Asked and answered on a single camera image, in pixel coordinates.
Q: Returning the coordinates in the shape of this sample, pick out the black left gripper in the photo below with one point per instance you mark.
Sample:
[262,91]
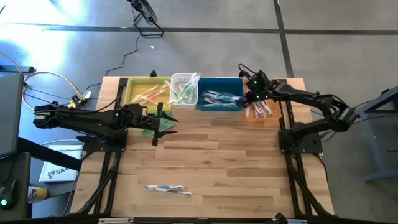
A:
[140,115]

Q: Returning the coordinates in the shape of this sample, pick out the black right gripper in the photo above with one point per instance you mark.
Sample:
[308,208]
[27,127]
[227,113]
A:
[258,87]

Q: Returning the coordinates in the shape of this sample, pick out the green cloth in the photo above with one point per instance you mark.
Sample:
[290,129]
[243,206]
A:
[168,125]

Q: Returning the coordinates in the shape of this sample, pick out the purple white toothbrush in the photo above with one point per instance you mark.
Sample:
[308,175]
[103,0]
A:
[267,107]
[174,192]
[255,109]
[261,109]

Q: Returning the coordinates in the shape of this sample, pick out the green white toothbrush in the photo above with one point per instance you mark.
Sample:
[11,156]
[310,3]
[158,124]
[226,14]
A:
[186,87]
[170,87]
[182,96]
[193,81]
[189,88]
[190,95]
[175,101]
[185,93]

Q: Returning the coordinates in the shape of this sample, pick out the orange white toothbrush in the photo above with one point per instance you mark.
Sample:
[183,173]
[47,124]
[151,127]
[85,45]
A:
[146,93]
[150,100]

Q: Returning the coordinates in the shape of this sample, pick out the green packaged toothbrush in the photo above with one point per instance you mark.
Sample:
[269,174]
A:
[155,95]

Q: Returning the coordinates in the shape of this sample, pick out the yellow white toothbrush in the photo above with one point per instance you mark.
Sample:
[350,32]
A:
[163,87]

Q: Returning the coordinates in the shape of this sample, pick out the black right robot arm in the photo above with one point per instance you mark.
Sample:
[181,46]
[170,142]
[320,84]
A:
[304,98]

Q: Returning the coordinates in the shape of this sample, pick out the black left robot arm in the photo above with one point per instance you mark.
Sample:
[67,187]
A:
[77,118]

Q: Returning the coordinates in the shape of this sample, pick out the blue plastic bin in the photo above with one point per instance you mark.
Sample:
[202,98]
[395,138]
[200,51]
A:
[230,85]

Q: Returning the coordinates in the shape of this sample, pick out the white perforated basket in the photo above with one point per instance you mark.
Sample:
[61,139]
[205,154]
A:
[183,105]

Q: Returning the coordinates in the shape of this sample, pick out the orange plastic bin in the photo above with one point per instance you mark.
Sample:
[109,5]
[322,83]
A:
[270,115]

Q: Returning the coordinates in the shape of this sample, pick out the yellow plastic bin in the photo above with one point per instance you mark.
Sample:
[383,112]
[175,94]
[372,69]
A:
[133,85]

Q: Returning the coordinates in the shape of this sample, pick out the black yellow power plug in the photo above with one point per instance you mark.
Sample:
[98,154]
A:
[77,99]

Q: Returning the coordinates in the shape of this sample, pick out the black floor fan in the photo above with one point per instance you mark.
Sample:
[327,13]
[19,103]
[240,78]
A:
[146,14]

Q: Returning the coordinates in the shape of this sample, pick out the white printed box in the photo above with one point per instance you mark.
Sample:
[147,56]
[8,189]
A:
[60,168]

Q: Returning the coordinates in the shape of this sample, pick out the black diagonal beam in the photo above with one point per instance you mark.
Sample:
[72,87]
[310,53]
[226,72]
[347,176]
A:
[49,155]

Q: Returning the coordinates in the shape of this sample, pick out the small black object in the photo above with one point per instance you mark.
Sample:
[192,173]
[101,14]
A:
[281,218]

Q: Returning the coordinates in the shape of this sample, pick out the yellow can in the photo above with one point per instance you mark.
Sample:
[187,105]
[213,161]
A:
[37,194]

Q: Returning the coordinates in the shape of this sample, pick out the dark desk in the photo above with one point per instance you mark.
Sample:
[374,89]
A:
[23,168]

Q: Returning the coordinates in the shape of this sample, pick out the black flat bar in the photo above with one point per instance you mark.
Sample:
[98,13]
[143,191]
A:
[17,68]

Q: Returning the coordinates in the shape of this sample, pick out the black computer mouse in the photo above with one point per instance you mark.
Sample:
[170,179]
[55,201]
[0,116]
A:
[7,194]

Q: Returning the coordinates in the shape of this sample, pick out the black table edge rail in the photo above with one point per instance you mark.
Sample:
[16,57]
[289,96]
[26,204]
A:
[199,220]

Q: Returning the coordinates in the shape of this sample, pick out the white rail bracket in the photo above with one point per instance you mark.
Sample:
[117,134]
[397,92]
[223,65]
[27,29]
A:
[115,221]
[295,221]

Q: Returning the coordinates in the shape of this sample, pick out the blue-grey metal table frame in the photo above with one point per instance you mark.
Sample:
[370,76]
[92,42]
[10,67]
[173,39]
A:
[371,146]

